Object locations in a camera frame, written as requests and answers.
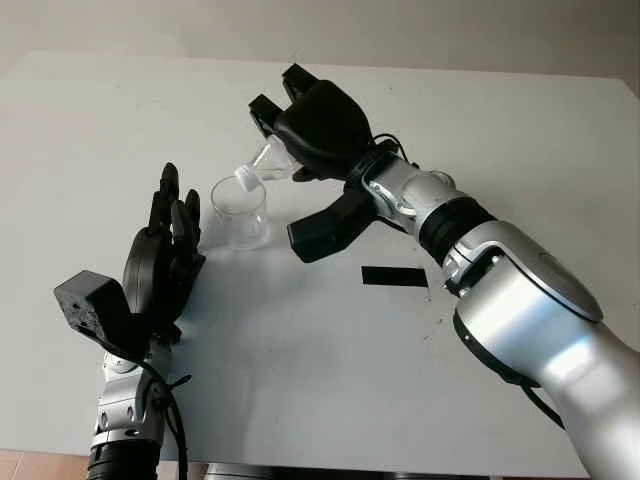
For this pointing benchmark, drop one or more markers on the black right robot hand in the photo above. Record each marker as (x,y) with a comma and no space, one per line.
(325,125)

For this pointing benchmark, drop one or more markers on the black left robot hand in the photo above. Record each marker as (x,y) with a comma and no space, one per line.
(155,270)

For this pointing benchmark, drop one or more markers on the clear water bottle red label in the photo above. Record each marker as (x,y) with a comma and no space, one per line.
(272,162)

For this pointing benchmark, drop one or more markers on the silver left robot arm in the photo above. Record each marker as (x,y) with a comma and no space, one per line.
(125,400)

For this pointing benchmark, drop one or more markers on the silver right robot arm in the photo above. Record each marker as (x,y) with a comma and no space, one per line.
(525,300)

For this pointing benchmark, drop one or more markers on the clear glass cup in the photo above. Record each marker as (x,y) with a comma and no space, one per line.
(240,220)

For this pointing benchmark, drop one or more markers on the black tape rectangle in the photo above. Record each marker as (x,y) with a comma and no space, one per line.
(395,277)

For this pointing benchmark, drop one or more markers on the black robot torso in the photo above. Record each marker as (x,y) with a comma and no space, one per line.
(325,474)

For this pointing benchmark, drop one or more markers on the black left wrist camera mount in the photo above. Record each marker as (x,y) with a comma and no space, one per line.
(95,305)

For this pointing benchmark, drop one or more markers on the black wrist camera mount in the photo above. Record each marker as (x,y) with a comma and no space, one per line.
(330,225)
(95,305)

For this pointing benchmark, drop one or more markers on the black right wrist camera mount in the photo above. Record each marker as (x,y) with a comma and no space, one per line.
(330,225)

